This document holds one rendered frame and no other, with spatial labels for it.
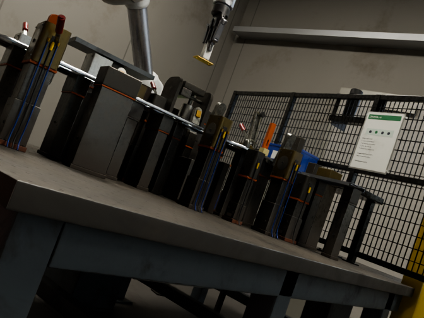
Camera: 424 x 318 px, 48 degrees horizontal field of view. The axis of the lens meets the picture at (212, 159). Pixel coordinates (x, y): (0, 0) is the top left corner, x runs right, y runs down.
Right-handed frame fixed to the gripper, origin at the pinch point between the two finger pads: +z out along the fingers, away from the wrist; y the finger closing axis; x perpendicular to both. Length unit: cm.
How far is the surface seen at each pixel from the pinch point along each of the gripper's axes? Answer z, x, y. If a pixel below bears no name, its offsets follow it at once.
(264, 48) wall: -138, 188, -258
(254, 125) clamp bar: 15.9, 40.6, -10.4
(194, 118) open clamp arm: 26.0, 8.5, -7.4
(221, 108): 24.9, 3.1, 21.2
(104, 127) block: 49, -37, 28
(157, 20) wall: -109, 65, -269
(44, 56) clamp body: 37, -62, 33
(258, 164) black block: 39, 24, 25
